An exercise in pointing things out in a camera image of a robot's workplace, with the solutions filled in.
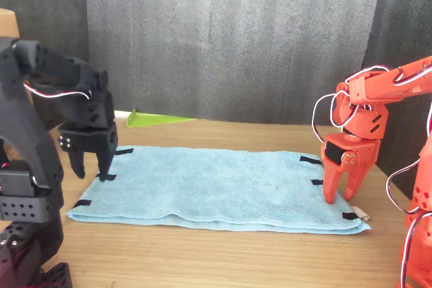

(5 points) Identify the orange arm servo wire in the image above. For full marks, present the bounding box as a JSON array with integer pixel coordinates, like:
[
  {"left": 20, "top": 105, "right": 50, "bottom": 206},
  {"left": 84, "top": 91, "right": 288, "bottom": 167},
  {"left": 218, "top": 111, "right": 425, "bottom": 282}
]
[{"left": 311, "top": 63, "right": 432, "bottom": 288}]

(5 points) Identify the lime green angle bracket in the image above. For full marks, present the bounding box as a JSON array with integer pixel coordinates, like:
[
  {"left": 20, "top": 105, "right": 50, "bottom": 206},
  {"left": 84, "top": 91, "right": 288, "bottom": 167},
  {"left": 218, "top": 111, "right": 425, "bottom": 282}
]
[{"left": 126, "top": 108, "right": 198, "bottom": 129}]

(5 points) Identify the dark grey felt panel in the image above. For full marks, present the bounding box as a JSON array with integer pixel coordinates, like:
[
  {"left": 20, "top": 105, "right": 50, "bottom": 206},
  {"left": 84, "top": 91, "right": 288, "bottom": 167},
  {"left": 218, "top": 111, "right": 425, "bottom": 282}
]
[
  {"left": 0, "top": 0, "right": 90, "bottom": 66},
  {"left": 360, "top": 0, "right": 432, "bottom": 201}
]

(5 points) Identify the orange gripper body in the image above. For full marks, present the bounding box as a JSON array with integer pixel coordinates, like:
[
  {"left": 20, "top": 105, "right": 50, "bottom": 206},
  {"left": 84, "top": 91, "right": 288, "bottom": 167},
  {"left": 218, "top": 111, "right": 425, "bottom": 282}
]
[{"left": 321, "top": 132, "right": 378, "bottom": 171}]

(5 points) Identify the light blue terry towel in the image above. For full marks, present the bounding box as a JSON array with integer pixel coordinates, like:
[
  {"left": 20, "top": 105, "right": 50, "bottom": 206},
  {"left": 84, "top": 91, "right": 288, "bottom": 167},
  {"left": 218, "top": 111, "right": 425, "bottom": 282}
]
[{"left": 65, "top": 145, "right": 372, "bottom": 236}]

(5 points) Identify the light grey felt panel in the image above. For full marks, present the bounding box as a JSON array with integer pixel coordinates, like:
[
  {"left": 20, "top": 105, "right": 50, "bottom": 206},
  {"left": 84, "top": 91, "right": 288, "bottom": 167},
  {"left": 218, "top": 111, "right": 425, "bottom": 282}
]
[{"left": 83, "top": 0, "right": 385, "bottom": 127}]

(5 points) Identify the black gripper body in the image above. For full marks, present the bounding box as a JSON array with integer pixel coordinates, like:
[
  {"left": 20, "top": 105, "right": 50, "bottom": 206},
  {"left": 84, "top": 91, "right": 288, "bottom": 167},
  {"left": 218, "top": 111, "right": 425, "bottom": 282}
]
[{"left": 57, "top": 121, "right": 119, "bottom": 160}]

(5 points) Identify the black arm servo wire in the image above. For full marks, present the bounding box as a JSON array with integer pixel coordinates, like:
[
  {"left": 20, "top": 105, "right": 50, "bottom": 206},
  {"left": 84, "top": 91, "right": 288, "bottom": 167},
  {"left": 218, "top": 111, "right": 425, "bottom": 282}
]
[{"left": 22, "top": 81, "right": 92, "bottom": 100}]

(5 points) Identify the brown cardboard box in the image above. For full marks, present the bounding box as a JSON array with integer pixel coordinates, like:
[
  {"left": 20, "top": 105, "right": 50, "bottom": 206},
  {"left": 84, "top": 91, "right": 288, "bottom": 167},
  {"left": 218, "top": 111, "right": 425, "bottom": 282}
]
[{"left": 0, "top": 7, "right": 20, "bottom": 39}]

